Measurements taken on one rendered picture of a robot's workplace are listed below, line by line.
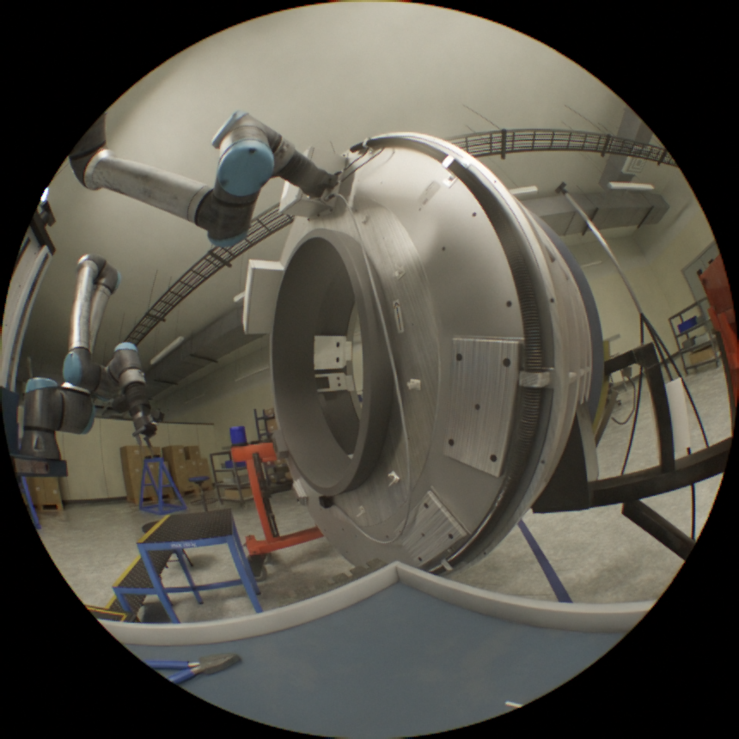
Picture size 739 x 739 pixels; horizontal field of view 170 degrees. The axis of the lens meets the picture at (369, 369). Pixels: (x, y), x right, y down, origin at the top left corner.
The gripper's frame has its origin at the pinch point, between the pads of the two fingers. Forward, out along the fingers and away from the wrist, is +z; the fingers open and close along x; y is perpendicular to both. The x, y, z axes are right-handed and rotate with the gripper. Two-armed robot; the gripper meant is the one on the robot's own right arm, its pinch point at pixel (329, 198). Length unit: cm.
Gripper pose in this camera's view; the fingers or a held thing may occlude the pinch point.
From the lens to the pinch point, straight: 75.7
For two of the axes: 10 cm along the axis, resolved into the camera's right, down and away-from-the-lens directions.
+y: 8.0, 4.1, -4.3
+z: 4.9, -0.4, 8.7
